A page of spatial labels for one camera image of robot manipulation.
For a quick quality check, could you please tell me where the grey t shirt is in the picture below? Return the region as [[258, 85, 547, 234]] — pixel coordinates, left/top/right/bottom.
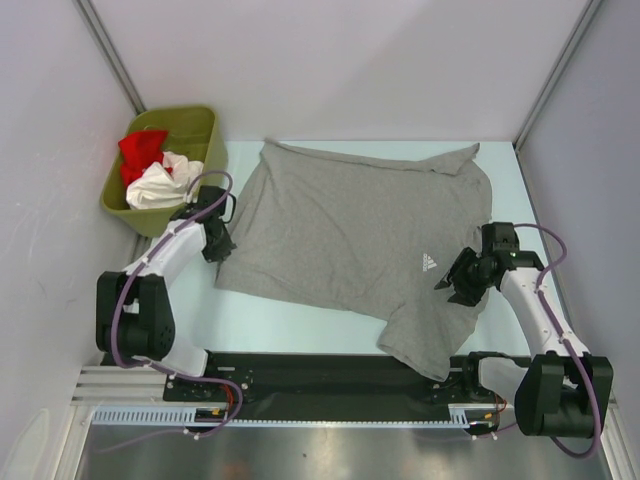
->
[[216, 140, 492, 381]]

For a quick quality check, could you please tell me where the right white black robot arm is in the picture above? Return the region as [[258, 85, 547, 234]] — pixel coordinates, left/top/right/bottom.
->
[[436, 247, 613, 441]]

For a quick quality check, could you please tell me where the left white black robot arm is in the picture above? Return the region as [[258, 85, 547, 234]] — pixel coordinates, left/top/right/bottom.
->
[[96, 219, 235, 400]]

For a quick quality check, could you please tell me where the white t shirt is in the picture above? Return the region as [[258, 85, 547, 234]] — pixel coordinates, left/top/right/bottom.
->
[[125, 151, 204, 210]]

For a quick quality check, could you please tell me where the olive green plastic bin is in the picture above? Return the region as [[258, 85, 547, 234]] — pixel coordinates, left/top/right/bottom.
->
[[100, 105, 228, 237]]

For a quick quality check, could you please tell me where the red t shirt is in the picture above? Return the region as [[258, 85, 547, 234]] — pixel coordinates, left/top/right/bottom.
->
[[118, 129, 173, 187]]

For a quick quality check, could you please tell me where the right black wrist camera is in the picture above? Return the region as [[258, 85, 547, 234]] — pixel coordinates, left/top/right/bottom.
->
[[481, 222, 520, 258]]

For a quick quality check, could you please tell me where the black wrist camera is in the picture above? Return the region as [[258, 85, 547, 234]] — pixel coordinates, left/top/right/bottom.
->
[[170, 185, 237, 224], [481, 222, 520, 258]]

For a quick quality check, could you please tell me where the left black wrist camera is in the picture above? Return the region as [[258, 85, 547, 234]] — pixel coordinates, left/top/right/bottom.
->
[[170, 185, 237, 224]]

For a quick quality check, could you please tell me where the grey slotted cable duct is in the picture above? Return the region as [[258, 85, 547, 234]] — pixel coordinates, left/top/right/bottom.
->
[[92, 406, 497, 429]]

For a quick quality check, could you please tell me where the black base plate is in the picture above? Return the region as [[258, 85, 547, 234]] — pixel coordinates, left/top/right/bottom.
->
[[99, 349, 526, 422]]

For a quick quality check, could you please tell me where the aluminium frame rail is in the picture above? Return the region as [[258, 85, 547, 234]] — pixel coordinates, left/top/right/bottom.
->
[[69, 363, 621, 407]]

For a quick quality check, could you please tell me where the left aluminium corner post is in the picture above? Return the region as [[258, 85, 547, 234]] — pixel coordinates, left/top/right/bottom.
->
[[72, 0, 146, 115]]

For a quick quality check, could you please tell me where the aluminium corner post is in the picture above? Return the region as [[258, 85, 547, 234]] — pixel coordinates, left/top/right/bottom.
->
[[512, 0, 606, 154], [72, 0, 146, 115]]

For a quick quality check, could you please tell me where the right aluminium corner post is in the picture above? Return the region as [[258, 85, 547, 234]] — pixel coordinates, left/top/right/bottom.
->
[[512, 0, 606, 154]]

